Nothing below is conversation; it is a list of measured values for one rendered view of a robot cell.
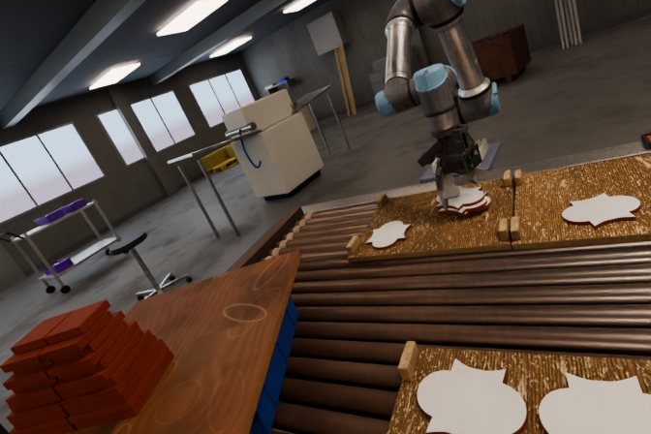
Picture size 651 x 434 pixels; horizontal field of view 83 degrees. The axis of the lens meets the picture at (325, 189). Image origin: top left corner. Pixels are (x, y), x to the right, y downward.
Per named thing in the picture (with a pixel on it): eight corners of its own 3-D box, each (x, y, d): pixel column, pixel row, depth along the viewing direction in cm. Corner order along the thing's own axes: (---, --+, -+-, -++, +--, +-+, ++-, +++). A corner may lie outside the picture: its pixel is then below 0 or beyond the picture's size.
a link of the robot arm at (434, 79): (447, 58, 89) (440, 65, 82) (458, 102, 92) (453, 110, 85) (416, 70, 93) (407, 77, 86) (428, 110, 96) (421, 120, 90)
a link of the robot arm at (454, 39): (464, 113, 150) (409, -15, 122) (504, 101, 142) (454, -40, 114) (464, 131, 142) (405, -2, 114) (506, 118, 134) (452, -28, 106)
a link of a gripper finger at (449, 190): (454, 210, 90) (458, 173, 90) (435, 208, 94) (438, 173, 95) (462, 211, 91) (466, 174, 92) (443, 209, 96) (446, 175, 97)
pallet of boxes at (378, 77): (426, 86, 951) (414, 45, 920) (418, 94, 898) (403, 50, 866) (389, 99, 1020) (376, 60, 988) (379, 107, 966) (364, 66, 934)
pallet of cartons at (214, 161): (237, 157, 1159) (231, 142, 1145) (258, 151, 1101) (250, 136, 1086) (205, 175, 1059) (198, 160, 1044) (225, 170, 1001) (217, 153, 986)
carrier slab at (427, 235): (386, 202, 129) (384, 199, 128) (513, 180, 107) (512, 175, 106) (349, 263, 101) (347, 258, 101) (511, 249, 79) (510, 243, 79)
